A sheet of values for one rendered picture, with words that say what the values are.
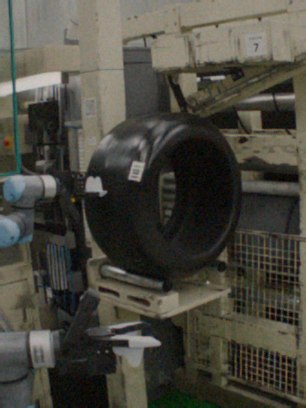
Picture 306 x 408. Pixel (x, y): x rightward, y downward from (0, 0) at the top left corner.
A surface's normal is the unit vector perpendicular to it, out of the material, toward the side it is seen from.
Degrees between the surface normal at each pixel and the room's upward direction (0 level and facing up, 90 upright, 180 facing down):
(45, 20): 90
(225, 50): 90
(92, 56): 90
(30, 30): 90
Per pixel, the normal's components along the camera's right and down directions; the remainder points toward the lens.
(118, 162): -0.66, -0.36
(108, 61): 0.68, 0.07
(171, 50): -0.73, 0.15
